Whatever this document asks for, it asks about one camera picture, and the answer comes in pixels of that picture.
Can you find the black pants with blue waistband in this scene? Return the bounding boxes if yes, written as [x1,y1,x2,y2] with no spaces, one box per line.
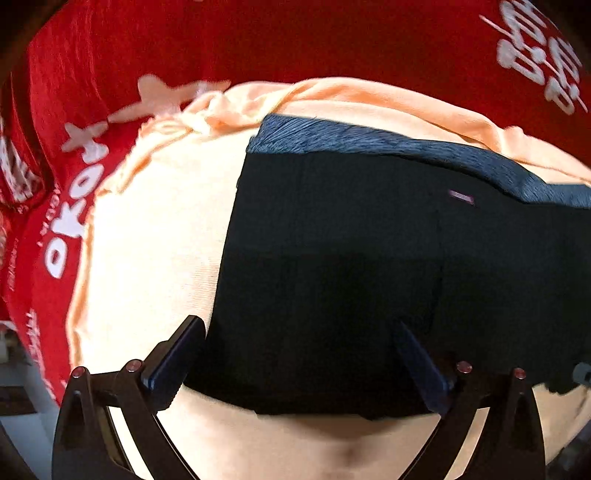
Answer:
[185,113,591,421]

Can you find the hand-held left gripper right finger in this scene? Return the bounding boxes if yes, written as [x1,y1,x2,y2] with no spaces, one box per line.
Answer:
[393,320,548,480]

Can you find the red printed sofa cover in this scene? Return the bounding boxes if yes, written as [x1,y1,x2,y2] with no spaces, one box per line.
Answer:
[0,0,591,408]

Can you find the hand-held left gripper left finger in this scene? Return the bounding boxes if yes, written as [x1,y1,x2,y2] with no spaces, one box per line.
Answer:
[52,315,207,480]

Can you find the peach cloth sheet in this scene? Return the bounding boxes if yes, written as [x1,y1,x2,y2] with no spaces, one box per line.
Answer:
[67,78,591,480]

